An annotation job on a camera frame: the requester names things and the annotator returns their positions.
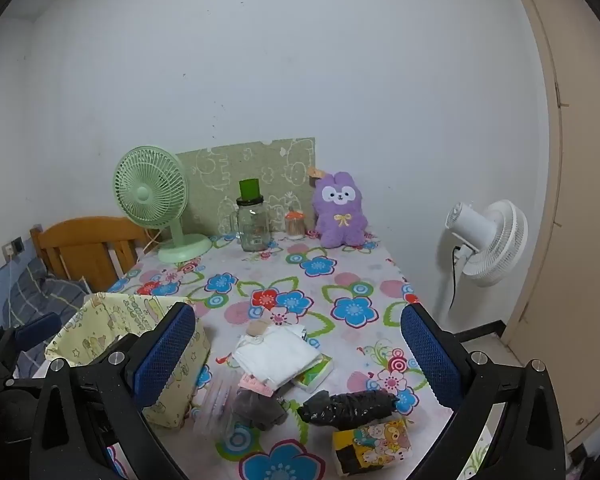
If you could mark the yellow printed fabric box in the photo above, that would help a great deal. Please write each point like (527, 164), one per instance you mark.
(125, 310)

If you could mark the wooden chair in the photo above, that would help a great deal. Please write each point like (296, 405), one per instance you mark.
(80, 232)

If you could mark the green plastic cup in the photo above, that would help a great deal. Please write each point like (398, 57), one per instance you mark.
(249, 188)

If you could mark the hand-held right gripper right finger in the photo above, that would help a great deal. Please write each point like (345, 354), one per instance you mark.
(430, 355)

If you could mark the glass jar mug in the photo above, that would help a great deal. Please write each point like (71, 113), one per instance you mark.
(252, 225)

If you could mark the white standing fan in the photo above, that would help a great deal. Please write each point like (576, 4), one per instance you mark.
(500, 240)

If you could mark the clear plastic bag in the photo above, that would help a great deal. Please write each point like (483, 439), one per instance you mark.
(215, 400)

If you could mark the beige door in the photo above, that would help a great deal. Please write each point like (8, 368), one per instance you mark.
(590, 210)

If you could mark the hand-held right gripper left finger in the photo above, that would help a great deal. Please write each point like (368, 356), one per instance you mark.
(165, 355)

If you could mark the floral tablecloth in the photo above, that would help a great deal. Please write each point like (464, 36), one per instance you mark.
(350, 280)

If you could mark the yellow cartoon tissue packet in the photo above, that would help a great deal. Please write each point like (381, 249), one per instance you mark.
(380, 442)

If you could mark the green desk fan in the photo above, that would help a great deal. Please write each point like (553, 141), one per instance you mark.
(150, 190)

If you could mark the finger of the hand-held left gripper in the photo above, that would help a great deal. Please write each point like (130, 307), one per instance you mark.
(36, 325)
(0, 355)

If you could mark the grey cloth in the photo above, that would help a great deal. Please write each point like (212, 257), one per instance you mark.
(255, 407)

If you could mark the wall socket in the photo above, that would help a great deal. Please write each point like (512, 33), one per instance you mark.
(14, 248)

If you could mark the purple plush bunny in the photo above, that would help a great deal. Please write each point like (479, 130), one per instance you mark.
(340, 210)

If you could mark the blue plaid bedding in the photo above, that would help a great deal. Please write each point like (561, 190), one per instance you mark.
(30, 290)

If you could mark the green tissue packet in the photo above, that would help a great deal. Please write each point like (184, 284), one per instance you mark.
(317, 372)

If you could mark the toothpick jar with orange lid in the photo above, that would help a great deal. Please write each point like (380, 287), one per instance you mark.
(295, 225)

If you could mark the black plastic bag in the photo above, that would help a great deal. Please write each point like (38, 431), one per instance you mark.
(350, 407)

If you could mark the green printed board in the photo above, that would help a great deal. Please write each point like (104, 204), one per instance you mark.
(250, 160)

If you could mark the white cloth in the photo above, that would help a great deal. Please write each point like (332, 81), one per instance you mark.
(275, 355)

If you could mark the pink paper card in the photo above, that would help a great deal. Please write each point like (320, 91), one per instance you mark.
(255, 385)

